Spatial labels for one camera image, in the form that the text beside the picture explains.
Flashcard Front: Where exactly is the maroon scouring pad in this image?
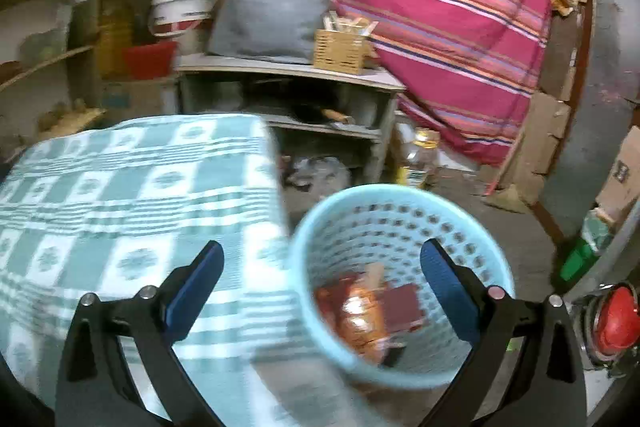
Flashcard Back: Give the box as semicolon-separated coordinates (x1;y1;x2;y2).
382;283;425;334

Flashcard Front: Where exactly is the green checkered tablecloth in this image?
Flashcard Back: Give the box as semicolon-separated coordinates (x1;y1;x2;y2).
0;114;362;427

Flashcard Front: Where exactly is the straw broom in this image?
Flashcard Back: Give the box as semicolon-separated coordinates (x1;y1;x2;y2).
483;124;534;213

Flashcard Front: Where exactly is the light blue plastic basket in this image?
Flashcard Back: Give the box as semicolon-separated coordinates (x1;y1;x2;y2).
290;184;515;390

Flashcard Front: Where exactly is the yellow egg tray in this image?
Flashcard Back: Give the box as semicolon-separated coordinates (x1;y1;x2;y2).
36;98;106;141

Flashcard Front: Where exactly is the plastic oil bottle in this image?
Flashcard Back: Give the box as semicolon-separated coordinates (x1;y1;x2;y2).
396;128;440;190

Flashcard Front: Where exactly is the cardboard box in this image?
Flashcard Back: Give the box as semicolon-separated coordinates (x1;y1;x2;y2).
102;78;180;124

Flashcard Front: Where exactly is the red plastic basin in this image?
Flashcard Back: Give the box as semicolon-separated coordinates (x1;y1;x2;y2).
122;40;178;80

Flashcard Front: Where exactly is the grey wooden shelf unit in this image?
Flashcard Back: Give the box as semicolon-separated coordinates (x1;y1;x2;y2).
176;54;405;183

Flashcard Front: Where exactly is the large yellow oil jug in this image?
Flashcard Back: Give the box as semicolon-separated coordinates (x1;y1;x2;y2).
96;0;132;78

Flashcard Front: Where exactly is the white plastic bucket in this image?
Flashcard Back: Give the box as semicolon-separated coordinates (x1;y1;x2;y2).
148;0;217;38

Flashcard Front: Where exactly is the yellow utensil basket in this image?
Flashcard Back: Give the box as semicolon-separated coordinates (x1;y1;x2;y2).
312;11;378;75

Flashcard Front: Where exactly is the grey cushion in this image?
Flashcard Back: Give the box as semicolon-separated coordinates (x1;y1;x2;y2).
207;0;331;64

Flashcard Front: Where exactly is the wooden wall shelf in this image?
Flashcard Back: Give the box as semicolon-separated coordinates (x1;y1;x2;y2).
0;46;94;92

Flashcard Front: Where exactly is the wooden handled tool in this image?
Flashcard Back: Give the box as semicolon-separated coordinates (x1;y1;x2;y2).
321;108;355;124

